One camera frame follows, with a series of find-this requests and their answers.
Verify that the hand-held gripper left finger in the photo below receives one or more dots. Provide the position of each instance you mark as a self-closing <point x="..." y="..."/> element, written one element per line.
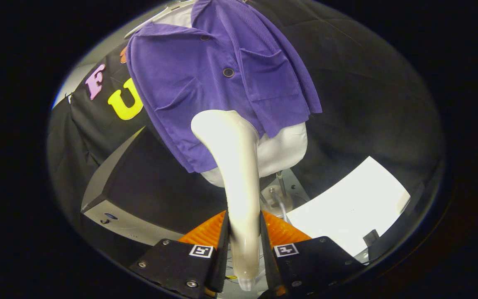
<point x="221" y="253"/>

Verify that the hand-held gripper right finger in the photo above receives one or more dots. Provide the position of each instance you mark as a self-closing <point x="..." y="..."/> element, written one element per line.
<point x="267" y="253"/>

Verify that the white garment steamer head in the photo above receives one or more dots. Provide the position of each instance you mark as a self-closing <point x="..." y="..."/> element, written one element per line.
<point x="235" y="166"/>

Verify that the white clothes hanger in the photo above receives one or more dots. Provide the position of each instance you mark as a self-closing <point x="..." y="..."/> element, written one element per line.
<point x="172" y="8"/>

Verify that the metal mannequin stand base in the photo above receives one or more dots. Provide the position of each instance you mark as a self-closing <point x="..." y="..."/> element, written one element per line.
<point x="272" y="199"/>

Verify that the grey cabinet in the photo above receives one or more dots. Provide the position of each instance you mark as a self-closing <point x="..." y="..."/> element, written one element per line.
<point x="160" y="187"/>

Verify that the white flat board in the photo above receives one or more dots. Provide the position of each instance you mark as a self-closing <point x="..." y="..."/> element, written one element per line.
<point x="347" y="207"/>

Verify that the small black block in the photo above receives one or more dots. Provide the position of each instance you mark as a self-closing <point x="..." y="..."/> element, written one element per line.
<point x="371" y="238"/>

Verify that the white mannequin torso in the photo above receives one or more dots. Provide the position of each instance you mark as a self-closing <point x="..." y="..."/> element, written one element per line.
<point x="280" y="145"/>

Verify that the black backdrop cloth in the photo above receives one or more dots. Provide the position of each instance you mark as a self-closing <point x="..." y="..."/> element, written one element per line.
<point x="367" y="83"/>

